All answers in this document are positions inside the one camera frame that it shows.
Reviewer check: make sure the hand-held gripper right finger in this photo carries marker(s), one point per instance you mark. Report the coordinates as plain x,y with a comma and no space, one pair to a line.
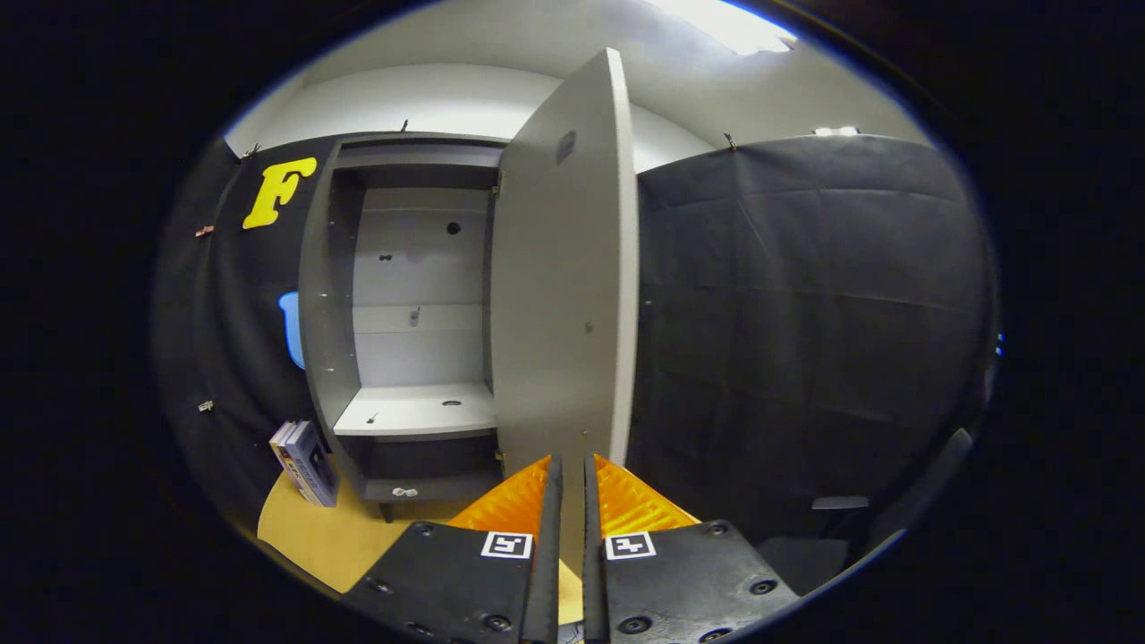
595,581

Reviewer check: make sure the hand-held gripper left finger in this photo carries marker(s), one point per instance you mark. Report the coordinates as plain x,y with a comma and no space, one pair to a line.
544,590

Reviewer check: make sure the grey shoe cabinet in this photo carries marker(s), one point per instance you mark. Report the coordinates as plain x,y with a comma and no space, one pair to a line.
315,313

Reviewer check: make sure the white cabinet shelf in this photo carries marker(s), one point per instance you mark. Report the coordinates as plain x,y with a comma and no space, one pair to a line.
411,411

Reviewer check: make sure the blue book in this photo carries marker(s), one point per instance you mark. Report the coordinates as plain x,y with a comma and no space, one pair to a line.
315,470

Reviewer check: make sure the white book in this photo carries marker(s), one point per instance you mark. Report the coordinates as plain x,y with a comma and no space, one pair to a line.
282,452

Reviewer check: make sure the black backdrop cloth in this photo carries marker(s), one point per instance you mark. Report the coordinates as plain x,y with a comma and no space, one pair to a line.
805,313

